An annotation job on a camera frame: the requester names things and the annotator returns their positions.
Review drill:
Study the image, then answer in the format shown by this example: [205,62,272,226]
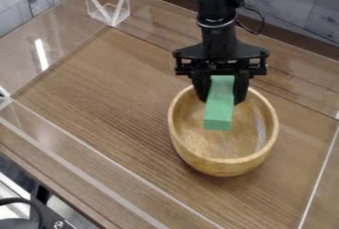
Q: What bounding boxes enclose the black table frame bracket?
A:
[31,184,77,229]

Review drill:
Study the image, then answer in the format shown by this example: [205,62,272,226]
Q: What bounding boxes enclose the green stick block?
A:
[204,75,235,131]

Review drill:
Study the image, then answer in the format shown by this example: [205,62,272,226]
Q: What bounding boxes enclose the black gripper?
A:
[172,25,268,104]

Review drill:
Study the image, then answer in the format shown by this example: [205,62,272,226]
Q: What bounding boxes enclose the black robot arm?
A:
[172,0,270,104]

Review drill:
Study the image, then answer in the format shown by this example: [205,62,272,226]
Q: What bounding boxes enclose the black cable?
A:
[0,196,44,229]

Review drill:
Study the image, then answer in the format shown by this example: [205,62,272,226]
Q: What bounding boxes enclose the wooden bowl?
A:
[167,86,279,177]

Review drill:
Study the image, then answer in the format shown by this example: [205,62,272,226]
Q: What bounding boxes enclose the clear acrylic enclosure walls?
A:
[0,0,339,229]

